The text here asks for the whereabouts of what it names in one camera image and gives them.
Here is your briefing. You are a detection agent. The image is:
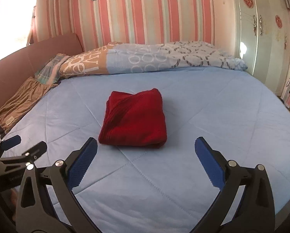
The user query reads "red knit sweater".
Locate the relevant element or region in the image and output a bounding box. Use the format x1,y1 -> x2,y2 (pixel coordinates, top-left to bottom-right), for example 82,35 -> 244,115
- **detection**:
99,88 -> 167,148

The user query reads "brown folded garment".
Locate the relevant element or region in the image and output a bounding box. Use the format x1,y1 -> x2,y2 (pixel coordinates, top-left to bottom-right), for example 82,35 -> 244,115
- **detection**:
0,77 -> 59,134

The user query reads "pink padded headboard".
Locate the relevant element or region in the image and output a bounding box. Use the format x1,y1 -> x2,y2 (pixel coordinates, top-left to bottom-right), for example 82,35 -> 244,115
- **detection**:
0,33 -> 83,107

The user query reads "light blue quilted bedspread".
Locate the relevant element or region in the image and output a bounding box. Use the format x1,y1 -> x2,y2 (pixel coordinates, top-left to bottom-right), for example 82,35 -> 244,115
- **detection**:
4,67 -> 290,232

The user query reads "patterned folded duvet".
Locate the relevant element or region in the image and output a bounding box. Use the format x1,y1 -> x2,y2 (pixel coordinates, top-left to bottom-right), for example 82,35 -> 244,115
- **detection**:
59,41 -> 248,78

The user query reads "white wardrobe with decals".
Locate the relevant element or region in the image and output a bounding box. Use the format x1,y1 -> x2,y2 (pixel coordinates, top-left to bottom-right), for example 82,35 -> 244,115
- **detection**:
235,0 -> 290,96

